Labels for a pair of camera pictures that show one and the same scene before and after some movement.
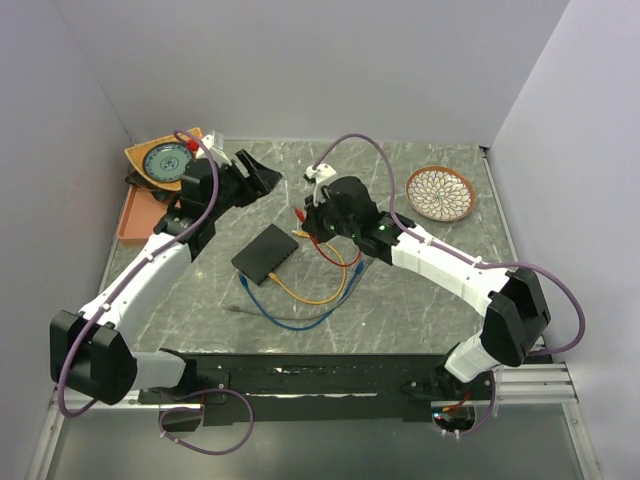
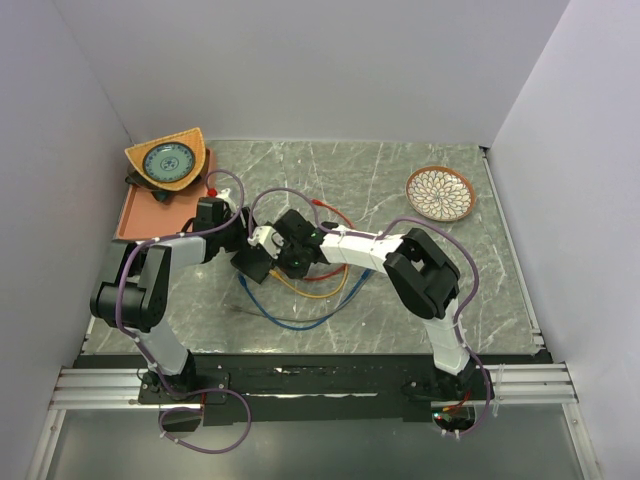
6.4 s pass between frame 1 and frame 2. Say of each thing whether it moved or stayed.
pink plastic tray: stayed
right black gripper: moved
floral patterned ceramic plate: stayed
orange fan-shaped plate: stayed
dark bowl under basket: stayed
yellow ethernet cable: moved
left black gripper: moved
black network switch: stayed
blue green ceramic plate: stayed
